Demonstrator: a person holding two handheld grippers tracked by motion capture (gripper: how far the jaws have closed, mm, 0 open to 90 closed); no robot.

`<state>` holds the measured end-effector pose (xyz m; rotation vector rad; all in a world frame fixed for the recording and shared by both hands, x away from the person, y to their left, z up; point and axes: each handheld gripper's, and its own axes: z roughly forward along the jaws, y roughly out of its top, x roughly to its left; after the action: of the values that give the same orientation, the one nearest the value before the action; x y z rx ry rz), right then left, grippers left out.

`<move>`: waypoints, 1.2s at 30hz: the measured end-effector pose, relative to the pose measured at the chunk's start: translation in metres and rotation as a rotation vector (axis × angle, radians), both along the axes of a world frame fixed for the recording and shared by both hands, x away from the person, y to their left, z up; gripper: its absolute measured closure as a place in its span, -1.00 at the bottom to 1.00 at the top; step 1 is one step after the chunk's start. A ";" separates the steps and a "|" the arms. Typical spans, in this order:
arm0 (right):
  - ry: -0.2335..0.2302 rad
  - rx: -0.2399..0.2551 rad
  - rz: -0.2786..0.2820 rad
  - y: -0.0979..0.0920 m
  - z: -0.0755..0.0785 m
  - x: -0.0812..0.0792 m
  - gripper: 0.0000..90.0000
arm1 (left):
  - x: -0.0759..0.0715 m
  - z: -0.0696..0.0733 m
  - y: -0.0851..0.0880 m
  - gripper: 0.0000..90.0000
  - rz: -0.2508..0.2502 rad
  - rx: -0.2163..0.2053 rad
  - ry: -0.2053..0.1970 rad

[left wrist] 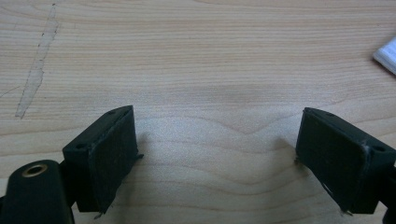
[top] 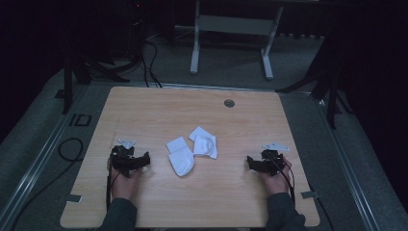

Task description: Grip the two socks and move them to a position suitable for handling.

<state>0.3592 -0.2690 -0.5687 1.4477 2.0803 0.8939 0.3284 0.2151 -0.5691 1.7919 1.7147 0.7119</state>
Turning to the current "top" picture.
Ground black background cables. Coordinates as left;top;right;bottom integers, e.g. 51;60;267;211
140;18;164;89

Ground black tripod stand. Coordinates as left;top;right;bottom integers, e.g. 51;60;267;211
62;52;143;116
275;32;354;130

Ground white sock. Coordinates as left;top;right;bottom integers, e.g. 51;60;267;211
188;125;218;161
166;136;195;178

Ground aluminium floor rail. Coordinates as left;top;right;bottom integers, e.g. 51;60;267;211
0;84;92;231
316;95;383;231

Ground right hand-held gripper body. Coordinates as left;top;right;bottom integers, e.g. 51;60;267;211
261;141;291;177

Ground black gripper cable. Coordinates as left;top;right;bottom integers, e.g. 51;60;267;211
105;160;121;211
271;158;296;206

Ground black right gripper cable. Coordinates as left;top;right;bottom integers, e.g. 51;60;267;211
271;158;296;206

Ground white metal stand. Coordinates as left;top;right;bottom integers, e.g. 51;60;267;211
190;0;285;81

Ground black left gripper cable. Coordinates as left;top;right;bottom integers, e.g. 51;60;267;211
105;160;121;211

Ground person's left hand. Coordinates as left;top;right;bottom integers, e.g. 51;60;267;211
110;166;144;201

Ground black floor cable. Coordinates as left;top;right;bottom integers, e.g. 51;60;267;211
13;137;85;231

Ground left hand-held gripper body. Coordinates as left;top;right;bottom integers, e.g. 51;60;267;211
109;138;144;179

